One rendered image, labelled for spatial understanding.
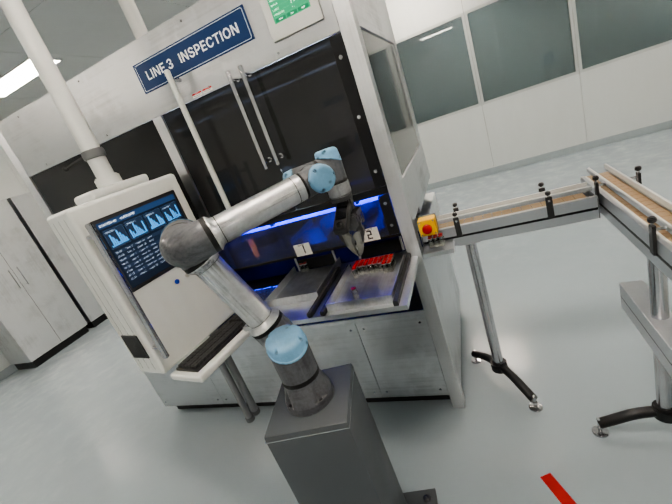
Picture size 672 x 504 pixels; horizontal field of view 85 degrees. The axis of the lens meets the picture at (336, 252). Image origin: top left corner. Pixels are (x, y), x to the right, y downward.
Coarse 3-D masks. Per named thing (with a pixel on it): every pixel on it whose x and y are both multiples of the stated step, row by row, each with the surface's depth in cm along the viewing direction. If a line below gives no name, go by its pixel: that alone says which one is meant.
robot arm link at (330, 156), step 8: (320, 152) 111; (328, 152) 111; (336, 152) 113; (320, 160) 112; (328, 160) 112; (336, 160) 112; (336, 168) 113; (336, 176) 113; (344, 176) 115; (336, 184) 114
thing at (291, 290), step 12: (336, 264) 176; (288, 276) 183; (300, 276) 184; (312, 276) 178; (324, 276) 173; (276, 288) 171; (288, 288) 175; (300, 288) 170; (312, 288) 165; (276, 300) 159; (288, 300) 158; (300, 300) 156; (312, 300) 154
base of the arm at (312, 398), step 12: (300, 384) 104; (312, 384) 105; (324, 384) 108; (288, 396) 108; (300, 396) 105; (312, 396) 105; (324, 396) 107; (288, 408) 108; (300, 408) 105; (312, 408) 105
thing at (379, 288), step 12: (396, 264) 158; (348, 276) 164; (360, 276) 159; (372, 276) 155; (384, 276) 151; (396, 276) 140; (336, 288) 150; (348, 288) 152; (360, 288) 148; (372, 288) 145; (384, 288) 141; (336, 300) 146; (348, 300) 135; (360, 300) 133; (372, 300) 131; (384, 300) 130
